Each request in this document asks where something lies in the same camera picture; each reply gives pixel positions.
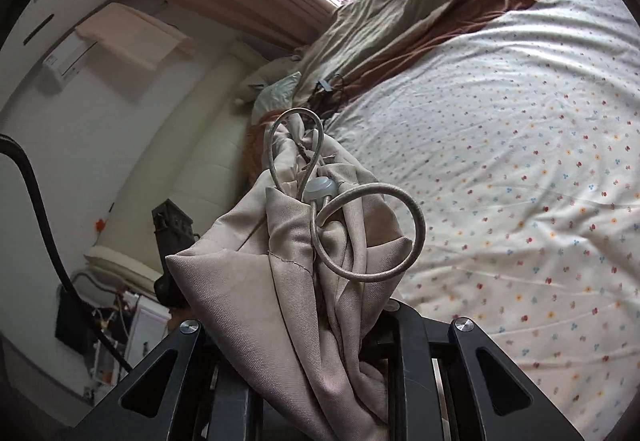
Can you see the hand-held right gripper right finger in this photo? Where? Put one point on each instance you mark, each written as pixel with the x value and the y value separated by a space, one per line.
pixel 410 371

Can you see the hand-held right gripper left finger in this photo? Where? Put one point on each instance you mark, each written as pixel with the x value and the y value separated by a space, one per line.
pixel 220 401

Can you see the beige jacket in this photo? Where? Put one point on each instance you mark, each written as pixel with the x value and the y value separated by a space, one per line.
pixel 300 321

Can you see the cream padded headboard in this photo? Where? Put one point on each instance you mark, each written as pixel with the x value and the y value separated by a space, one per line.
pixel 200 136

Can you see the cluttered nightstand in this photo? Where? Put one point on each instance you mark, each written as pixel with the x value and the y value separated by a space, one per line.
pixel 115 321

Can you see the pale green pillow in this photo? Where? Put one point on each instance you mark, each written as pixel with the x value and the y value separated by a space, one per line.
pixel 277 93

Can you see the beige cloth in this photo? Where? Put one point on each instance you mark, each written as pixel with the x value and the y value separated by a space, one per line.
pixel 135 38

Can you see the white air conditioner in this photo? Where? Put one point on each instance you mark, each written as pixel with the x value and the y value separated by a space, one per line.
pixel 65 58

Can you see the floral bed sheet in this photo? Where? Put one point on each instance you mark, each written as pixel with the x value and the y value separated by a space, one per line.
pixel 500 171

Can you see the beige duvet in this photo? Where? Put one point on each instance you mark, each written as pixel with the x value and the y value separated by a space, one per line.
pixel 360 31

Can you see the brown blanket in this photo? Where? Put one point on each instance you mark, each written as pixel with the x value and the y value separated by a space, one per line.
pixel 450 16

